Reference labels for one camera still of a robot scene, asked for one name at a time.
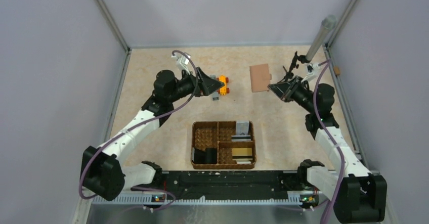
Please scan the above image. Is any brown leather card holder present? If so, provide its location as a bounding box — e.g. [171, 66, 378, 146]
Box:
[249, 64, 272, 93]

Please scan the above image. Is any black mini tripod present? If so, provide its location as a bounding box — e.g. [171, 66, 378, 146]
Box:
[278, 52, 309, 83]

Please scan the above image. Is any grey metal pole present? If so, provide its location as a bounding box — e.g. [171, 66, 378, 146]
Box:
[305, 15, 337, 62]

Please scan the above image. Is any grey card in basket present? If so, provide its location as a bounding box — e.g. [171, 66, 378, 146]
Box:
[235, 120, 250, 136]

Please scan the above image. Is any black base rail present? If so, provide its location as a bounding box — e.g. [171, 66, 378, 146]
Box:
[154, 170, 304, 201]

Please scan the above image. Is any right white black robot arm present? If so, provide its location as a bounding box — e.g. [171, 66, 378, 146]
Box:
[268, 76, 387, 223]

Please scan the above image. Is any small brown wall object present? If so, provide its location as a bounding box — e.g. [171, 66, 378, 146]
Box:
[333, 66, 341, 76]

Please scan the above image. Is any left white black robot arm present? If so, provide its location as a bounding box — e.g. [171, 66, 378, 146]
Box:
[79, 68, 225, 201]

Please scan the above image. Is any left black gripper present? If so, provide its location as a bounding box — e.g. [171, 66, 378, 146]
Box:
[168, 67, 224, 103]

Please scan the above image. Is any brown woven divided basket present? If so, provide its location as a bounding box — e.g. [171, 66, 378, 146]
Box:
[191, 121, 257, 170]

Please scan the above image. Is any yellow toy brick car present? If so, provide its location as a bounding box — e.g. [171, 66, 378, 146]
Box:
[217, 75, 230, 96]

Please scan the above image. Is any grey toy brick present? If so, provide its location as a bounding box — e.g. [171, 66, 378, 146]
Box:
[210, 75, 220, 101]

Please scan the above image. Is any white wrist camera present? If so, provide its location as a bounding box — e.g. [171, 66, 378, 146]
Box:
[171, 52, 191, 74]
[302, 63, 320, 82]

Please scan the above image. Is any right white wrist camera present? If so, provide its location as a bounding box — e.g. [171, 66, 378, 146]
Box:
[302, 63, 320, 82]

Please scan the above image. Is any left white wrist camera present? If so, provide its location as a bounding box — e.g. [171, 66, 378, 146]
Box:
[171, 52, 191, 74]

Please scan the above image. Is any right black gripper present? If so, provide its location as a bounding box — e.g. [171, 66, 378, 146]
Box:
[268, 75, 316, 114]

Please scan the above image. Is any black box in basket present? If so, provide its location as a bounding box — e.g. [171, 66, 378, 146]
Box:
[191, 148, 218, 164]

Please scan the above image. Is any gold striped card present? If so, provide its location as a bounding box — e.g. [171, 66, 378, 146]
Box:
[232, 148, 253, 161]

